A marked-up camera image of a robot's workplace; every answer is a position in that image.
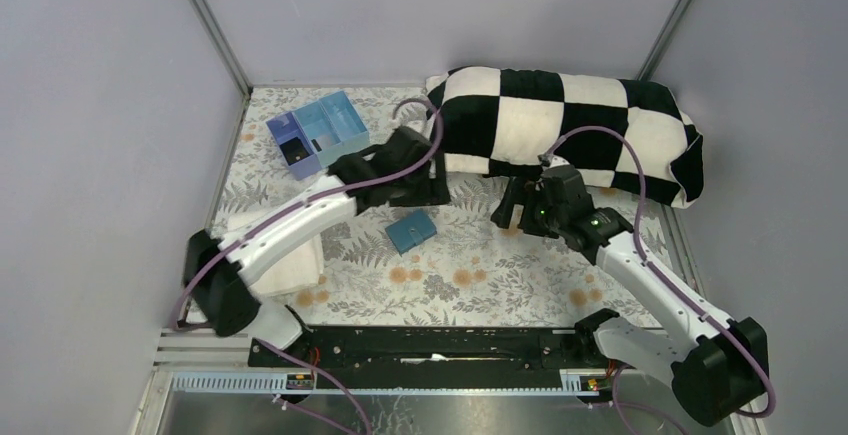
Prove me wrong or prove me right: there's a blue card holder wallet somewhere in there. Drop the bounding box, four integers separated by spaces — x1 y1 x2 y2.
385 210 437 254

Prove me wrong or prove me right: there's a black and white checkered pillow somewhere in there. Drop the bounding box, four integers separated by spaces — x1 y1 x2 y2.
425 66 705 209

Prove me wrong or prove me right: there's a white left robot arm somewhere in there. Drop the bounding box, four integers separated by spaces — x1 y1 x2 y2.
178 121 444 349

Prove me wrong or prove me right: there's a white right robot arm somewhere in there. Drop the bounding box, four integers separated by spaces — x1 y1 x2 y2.
491 165 773 426

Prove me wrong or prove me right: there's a floral patterned table mat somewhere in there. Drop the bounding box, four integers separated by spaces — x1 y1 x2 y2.
212 87 660 329

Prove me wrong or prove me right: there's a blue compartment organizer box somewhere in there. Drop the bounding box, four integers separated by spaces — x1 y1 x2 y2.
266 91 370 180

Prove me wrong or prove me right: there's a white folded towel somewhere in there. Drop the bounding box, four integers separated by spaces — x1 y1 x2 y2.
221 210 325 296

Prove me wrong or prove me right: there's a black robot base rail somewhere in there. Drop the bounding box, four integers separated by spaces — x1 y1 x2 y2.
285 325 618 380

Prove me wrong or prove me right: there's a perforated metal cable tray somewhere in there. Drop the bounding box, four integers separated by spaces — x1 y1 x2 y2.
171 365 599 397

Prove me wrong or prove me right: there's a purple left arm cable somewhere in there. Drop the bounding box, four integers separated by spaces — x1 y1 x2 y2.
170 97 445 333

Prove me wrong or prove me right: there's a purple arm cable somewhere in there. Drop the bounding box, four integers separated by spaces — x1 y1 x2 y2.
170 97 445 333
539 125 778 419

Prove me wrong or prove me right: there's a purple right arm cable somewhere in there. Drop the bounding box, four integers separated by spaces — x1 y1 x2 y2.
539 125 778 419

